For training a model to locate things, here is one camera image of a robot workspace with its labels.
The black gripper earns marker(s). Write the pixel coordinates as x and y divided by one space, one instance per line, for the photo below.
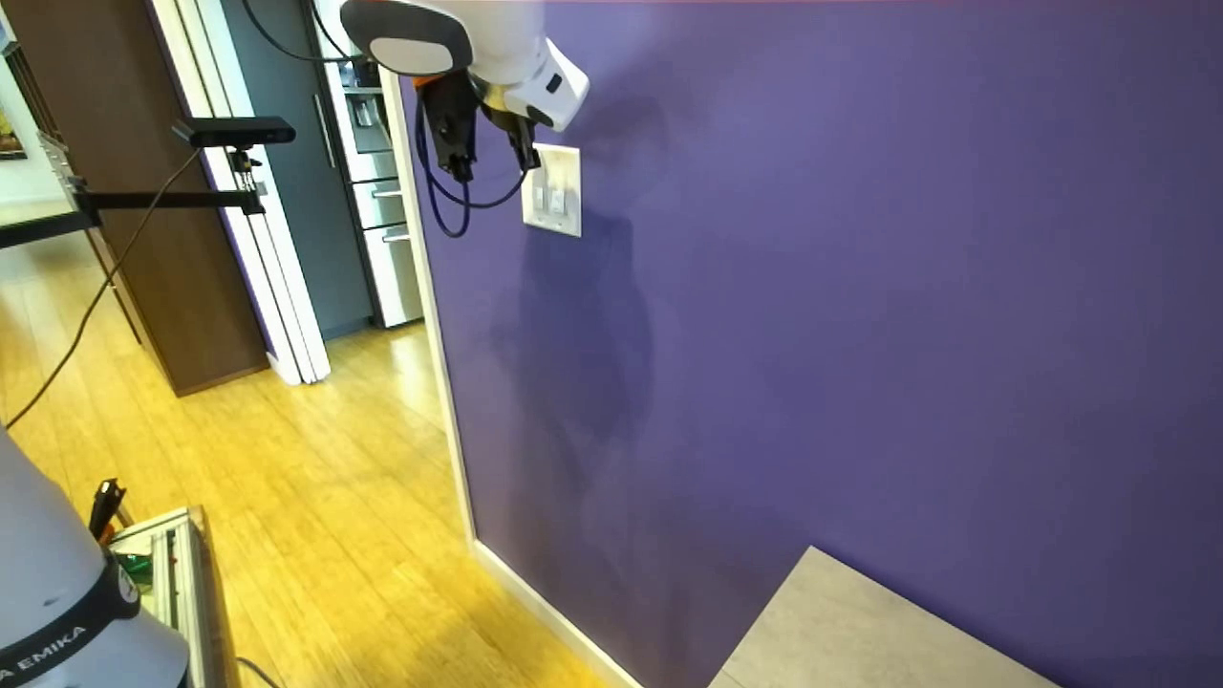
454 122

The white shelf with drawers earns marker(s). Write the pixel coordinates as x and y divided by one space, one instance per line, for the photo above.
386 256

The black tripod boom bar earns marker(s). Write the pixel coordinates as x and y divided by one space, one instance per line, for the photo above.
166 202

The brown wooden cupboard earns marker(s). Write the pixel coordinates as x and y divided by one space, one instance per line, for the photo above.
155 282

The black and orange clamp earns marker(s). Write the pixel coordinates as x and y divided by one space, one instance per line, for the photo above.
104 508

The grey concrete-look cabinet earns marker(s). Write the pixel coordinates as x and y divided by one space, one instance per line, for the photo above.
865 636

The white double light switch plate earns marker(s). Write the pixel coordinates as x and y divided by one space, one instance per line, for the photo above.
551 192

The black camera mount head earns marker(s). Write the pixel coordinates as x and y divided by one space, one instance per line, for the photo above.
242 169

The white sliding door frame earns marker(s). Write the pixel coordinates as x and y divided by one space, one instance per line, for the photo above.
272 282

